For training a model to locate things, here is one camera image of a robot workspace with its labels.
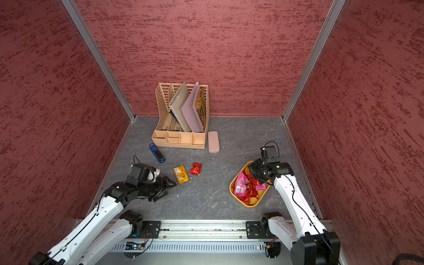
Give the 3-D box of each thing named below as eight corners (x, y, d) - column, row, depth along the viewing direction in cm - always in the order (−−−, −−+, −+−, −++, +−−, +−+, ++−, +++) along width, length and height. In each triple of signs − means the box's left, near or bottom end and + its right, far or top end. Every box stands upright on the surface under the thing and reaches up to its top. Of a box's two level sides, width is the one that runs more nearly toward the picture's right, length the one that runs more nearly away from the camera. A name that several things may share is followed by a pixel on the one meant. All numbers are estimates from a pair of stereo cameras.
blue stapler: (160, 164, 98) (159, 161, 95) (149, 148, 105) (147, 145, 102) (166, 160, 100) (165, 157, 97) (154, 145, 107) (153, 142, 104)
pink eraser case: (207, 153, 103) (206, 150, 101) (208, 133, 114) (207, 130, 112) (219, 153, 103) (220, 150, 101) (219, 133, 114) (219, 130, 112)
